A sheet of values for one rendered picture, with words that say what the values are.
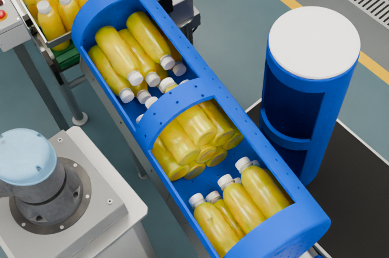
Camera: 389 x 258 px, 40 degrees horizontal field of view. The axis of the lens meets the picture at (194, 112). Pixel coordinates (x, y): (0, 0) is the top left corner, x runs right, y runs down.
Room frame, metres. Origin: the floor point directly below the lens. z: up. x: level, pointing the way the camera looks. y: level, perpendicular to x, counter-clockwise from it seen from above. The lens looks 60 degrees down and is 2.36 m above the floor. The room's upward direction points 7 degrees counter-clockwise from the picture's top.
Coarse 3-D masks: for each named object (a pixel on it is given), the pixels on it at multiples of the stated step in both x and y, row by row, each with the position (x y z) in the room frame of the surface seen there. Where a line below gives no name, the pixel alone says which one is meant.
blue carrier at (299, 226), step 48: (96, 0) 1.05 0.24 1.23; (144, 0) 1.05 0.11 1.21; (192, 48) 0.89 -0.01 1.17; (192, 96) 0.70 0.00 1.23; (144, 144) 0.63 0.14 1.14; (240, 144) 0.66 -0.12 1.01; (192, 192) 0.54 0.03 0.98; (288, 192) 0.43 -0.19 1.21; (240, 240) 0.33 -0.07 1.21; (288, 240) 0.31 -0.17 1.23
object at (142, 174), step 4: (128, 144) 1.04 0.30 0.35; (132, 152) 1.02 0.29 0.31; (132, 156) 1.05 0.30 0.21; (136, 156) 1.02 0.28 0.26; (136, 160) 1.02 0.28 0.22; (136, 164) 1.03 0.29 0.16; (140, 164) 1.03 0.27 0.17; (140, 168) 1.02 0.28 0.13; (140, 172) 1.02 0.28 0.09; (144, 172) 1.03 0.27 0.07; (140, 176) 1.04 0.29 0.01; (144, 176) 1.03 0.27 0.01; (148, 176) 1.03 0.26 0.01
